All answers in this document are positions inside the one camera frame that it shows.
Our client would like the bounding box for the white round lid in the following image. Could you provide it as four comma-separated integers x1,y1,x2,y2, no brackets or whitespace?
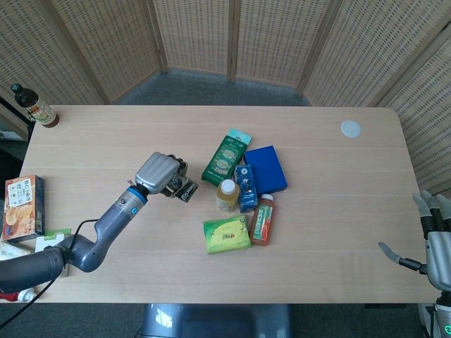
340,120,362,138

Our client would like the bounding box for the beige snack packet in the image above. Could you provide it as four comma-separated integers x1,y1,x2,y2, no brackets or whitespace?
0,239,38,261

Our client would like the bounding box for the white green small box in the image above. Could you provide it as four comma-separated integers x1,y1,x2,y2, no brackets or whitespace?
34,227,73,279

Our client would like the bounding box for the woven folding screen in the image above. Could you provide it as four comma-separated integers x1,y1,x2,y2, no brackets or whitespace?
0,0,451,302

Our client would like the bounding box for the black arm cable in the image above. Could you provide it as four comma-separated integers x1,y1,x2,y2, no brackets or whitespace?
0,218,99,330

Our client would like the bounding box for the yellow juice bottle white cap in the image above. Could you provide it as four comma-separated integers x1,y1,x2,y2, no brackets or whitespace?
216,178,241,213

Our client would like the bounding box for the orange cracker box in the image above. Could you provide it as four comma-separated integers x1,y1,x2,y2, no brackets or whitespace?
1,174,47,242

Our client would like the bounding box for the blue rectangular box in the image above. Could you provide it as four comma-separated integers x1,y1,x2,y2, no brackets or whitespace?
243,145,289,195

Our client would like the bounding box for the red white tube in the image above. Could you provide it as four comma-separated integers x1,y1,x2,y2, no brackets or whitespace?
0,287,36,303

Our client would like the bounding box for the red juice bottle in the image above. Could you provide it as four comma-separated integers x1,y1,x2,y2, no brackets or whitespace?
250,194,276,247

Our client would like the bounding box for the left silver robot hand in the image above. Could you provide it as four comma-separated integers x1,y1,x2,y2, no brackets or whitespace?
135,151,189,197

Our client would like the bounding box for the green yellow tissue pack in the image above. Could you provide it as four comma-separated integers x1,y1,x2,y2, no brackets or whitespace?
202,214,252,255

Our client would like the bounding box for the dark sauce bottle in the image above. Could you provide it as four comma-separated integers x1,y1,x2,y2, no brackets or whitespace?
10,82,60,128

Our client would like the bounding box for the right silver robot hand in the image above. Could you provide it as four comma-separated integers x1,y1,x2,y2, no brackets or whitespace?
378,190,451,292

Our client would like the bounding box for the blue drink carton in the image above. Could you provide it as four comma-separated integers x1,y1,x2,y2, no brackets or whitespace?
234,164,259,213

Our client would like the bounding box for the green cookie box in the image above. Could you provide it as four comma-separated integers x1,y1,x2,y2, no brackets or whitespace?
201,128,252,187

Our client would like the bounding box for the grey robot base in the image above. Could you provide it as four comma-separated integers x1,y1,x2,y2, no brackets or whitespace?
140,303,293,338

